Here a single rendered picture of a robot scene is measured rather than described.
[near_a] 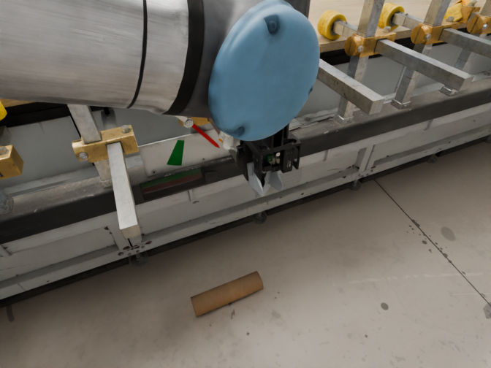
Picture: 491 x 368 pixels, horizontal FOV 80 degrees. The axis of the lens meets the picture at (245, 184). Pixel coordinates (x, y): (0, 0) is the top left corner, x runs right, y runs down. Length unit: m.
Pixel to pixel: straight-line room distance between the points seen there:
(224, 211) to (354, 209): 0.74
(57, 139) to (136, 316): 0.77
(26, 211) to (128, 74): 0.72
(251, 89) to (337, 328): 1.24
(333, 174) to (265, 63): 1.50
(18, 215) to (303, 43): 0.78
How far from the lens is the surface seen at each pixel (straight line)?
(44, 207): 0.86
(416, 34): 1.12
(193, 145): 0.80
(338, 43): 1.14
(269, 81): 0.20
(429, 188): 2.08
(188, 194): 0.95
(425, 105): 1.29
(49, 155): 1.05
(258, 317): 1.33
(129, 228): 0.55
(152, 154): 0.79
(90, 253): 1.43
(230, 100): 0.18
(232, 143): 0.62
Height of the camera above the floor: 1.23
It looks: 44 degrees down
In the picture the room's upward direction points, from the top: straight up
